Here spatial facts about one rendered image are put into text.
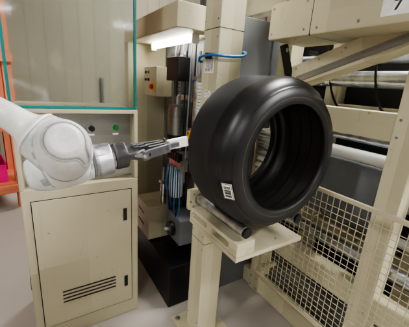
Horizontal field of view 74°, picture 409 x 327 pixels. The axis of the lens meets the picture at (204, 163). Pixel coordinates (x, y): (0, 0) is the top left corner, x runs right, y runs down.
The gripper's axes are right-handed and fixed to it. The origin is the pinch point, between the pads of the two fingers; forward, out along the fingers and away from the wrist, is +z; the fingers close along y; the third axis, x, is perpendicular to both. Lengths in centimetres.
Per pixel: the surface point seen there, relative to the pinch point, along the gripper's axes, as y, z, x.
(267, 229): 2, 42, 50
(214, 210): 9.9, 18.5, 35.8
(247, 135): -11.9, 18.7, -1.2
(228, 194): -10.6, 11.7, 17.7
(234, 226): -3.9, 18.3, 36.1
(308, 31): 4, 63, -32
